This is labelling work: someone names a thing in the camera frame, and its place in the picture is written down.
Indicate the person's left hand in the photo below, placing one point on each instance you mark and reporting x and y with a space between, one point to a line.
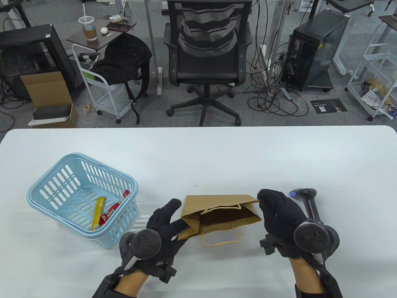
164 223

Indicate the person's right hand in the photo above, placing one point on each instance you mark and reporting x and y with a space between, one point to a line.
279 214

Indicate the brown paper bag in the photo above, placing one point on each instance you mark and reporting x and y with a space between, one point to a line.
192 214

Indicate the black barcode scanner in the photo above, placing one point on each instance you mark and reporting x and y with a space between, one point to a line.
311 205

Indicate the red instant coffee powder package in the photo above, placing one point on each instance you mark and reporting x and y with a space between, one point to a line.
110 212

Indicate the light blue plastic basket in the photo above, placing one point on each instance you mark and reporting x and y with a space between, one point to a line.
108 242

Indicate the yellow instant coffee powder package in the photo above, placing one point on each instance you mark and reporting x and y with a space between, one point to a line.
98 214

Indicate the person's left forearm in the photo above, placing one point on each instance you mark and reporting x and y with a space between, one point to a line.
130 284

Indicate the person's right forearm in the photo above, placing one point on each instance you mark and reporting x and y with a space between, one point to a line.
305 276

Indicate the black left hand controller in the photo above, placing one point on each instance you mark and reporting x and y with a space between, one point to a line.
142 243

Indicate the black hand controller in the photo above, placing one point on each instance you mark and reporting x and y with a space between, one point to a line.
311 237
142 243

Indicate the black right hand controller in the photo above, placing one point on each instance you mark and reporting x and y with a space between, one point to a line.
311 237

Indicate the black leaflet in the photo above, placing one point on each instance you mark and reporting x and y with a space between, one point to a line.
332 105

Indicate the white rolling cart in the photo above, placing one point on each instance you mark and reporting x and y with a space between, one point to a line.
108 102

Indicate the crumpled snack wrapper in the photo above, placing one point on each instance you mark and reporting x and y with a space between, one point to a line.
88 108

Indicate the white printed paper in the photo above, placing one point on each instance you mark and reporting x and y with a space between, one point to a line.
370 98

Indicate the black mesh office chair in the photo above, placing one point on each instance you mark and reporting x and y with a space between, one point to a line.
204 68

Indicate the black computer tower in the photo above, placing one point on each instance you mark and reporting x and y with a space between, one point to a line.
319 56

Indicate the black backpack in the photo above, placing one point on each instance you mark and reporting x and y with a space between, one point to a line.
124 59

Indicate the white desk leg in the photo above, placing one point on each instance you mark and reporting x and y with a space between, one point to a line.
277 37
151 37

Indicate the open cardboard box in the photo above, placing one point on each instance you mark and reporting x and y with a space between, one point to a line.
46 90

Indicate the small brown side table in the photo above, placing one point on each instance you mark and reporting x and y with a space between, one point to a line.
102 40

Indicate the dark red notebook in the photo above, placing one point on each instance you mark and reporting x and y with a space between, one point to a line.
119 27

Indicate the plastic iced drink cup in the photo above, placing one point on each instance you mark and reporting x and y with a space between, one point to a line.
90 31

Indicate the small snack packet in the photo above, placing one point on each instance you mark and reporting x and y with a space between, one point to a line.
116 18

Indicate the dark wooden desk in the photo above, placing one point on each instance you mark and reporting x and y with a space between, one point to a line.
390 21

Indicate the black cabinet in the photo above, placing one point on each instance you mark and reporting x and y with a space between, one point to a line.
24 34

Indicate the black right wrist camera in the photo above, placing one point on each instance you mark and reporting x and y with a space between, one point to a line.
269 245

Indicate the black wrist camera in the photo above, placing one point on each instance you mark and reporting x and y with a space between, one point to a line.
166 273
269 245

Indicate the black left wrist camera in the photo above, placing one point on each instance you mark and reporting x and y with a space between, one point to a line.
166 273

